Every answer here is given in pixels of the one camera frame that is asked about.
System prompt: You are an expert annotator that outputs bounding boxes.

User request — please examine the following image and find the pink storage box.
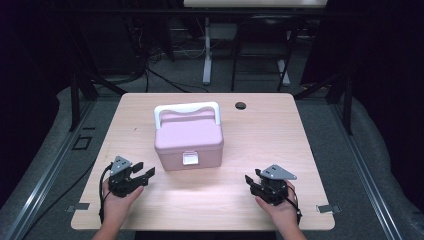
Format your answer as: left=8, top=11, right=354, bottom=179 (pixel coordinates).
left=153, top=101, right=225, bottom=172

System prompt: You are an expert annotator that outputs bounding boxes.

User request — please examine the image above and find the thick black floor cable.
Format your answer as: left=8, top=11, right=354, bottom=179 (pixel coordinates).
left=144, top=66, right=209, bottom=94

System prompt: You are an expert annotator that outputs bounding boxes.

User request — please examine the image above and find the tangle of dark cables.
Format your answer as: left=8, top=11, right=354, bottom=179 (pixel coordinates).
left=124, top=14, right=176, bottom=69

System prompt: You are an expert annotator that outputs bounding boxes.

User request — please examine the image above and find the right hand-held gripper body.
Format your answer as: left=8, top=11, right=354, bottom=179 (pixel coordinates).
left=259, top=163, right=298, bottom=205

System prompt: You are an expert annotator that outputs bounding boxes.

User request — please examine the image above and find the aluminium floor rail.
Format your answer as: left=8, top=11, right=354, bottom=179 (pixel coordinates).
left=0, top=99, right=97, bottom=240
left=329, top=103, right=406, bottom=240

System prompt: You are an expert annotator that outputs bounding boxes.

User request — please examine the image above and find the black metal frame stand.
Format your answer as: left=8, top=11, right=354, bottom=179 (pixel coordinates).
left=68, top=71, right=128, bottom=133
left=293, top=71, right=354, bottom=136

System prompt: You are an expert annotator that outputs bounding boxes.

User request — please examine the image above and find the right hand-held gripper cable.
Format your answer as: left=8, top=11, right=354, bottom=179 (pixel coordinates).
left=284, top=184, right=303, bottom=225

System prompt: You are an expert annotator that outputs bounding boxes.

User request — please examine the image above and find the hand-held gripper cable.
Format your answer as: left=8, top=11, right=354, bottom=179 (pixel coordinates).
left=98, top=162, right=115, bottom=224
left=284, top=184, right=303, bottom=225

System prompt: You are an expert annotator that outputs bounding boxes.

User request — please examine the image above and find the white desk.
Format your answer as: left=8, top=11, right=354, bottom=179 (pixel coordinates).
left=183, top=0, right=329, bottom=87

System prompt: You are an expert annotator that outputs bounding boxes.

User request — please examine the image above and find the black chair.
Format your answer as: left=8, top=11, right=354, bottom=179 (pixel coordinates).
left=230, top=14, right=301, bottom=93

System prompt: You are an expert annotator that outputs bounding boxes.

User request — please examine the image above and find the black horizontal frame bar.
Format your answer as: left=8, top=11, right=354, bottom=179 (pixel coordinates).
left=49, top=7, right=328, bottom=16

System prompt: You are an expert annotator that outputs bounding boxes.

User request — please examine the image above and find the grey tape strip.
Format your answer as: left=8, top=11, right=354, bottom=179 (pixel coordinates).
left=315, top=204, right=342, bottom=214
left=65, top=202, right=91, bottom=213

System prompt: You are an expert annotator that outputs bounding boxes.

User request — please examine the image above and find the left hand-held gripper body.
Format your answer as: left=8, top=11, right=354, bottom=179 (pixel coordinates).
left=108, top=155, right=143, bottom=198

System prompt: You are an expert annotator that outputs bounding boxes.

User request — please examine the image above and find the person's left hand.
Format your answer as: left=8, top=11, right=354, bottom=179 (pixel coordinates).
left=101, top=179, right=145, bottom=229

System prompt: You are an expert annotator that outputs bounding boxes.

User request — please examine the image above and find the left hand-held gripper cable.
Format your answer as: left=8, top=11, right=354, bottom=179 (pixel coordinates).
left=98, top=162, right=115, bottom=224

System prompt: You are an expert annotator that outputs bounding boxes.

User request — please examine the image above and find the thin black floor cable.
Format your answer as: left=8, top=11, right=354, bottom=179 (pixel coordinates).
left=19, top=161, right=98, bottom=240

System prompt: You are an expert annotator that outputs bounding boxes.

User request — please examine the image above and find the person's right hand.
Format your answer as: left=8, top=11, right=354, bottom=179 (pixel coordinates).
left=255, top=181, right=301, bottom=233

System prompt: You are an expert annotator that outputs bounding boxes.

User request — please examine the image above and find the white cable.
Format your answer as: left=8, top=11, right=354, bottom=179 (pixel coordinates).
left=173, top=44, right=206, bottom=60

